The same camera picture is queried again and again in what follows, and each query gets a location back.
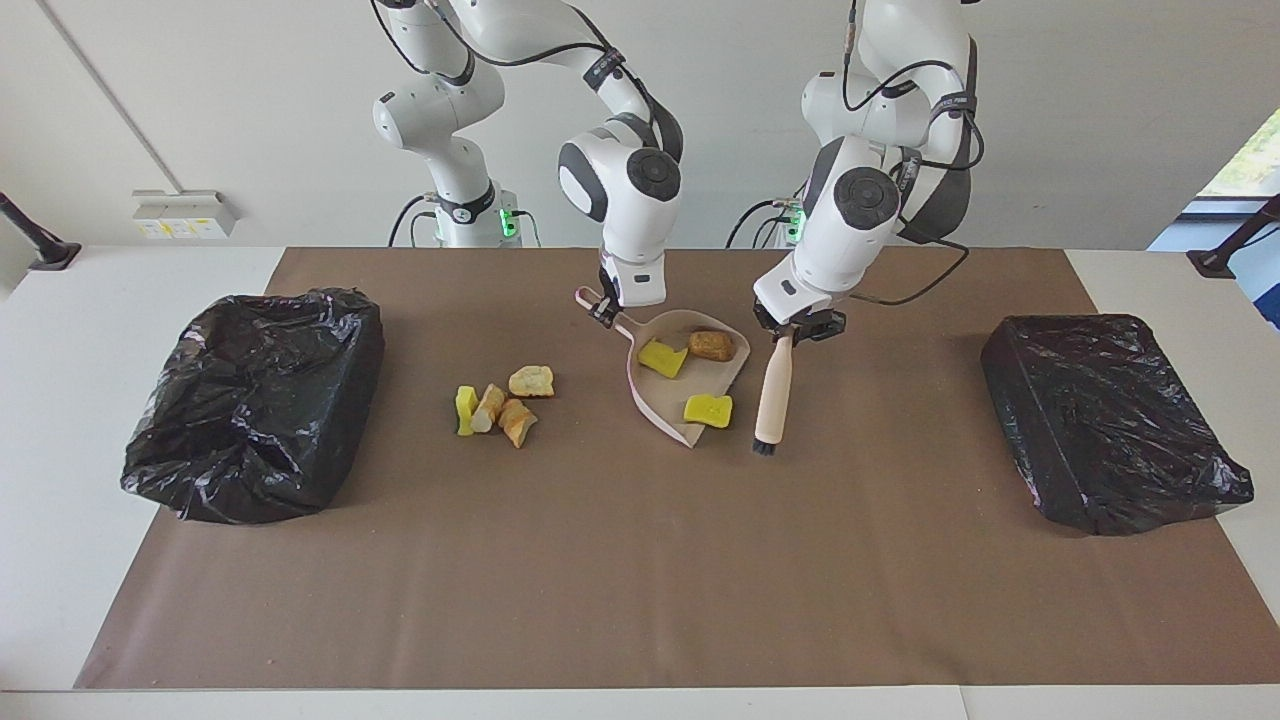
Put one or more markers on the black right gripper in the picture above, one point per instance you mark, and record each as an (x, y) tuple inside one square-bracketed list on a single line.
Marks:
[(608, 285)]

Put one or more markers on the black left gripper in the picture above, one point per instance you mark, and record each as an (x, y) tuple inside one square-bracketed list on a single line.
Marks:
[(812, 322)]

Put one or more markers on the yellow wedge sponge piece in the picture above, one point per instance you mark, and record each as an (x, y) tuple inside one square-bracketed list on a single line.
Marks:
[(662, 359)]

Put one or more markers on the brown potato shaped sponge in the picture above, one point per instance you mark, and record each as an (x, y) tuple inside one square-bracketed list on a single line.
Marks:
[(712, 346)]

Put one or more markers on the pale pink plastic dustpan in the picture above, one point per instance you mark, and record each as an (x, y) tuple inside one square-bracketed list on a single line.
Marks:
[(660, 395)]

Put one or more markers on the round pale bread chunk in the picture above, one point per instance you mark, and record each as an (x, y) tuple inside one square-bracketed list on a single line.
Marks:
[(532, 381)]

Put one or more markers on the yellow notched sponge piece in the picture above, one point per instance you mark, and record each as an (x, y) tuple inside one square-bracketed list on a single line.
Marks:
[(707, 410)]

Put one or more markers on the orange crust ridged bread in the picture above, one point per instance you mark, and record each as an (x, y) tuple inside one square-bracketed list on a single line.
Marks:
[(517, 422)]

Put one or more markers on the pale bread slice piece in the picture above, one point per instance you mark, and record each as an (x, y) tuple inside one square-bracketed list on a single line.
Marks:
[(489, 405)]

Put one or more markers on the small yellow green sponge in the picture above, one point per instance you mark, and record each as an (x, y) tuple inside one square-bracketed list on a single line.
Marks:
[(465, 410)]

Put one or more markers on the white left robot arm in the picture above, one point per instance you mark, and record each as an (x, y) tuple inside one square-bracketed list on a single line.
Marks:
[(850, 230)]

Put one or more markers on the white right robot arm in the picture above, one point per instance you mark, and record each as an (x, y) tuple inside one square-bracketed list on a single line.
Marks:
[(625, 190)]

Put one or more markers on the smooth black bag bin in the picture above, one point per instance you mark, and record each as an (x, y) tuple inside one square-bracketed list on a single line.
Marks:
[(1100, 420)]

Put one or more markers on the crumpled black bag bin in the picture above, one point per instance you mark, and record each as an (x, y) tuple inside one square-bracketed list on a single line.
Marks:
[(250, 420)]

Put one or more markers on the base box green light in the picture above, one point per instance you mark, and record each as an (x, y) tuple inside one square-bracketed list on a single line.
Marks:
[(794, 225), (508, 222)]

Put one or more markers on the brown paper table mat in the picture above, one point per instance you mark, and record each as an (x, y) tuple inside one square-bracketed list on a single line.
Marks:
[(640, 620)]

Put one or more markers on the black stand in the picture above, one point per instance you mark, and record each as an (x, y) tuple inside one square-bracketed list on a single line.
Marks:
[(1215, 262), (50, 252)]

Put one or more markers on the window with green view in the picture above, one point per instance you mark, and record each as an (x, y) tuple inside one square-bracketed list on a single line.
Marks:
[(1255, 160)]

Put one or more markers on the white wall socket box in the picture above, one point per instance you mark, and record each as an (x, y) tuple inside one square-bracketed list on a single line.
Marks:
[(185, 212)]

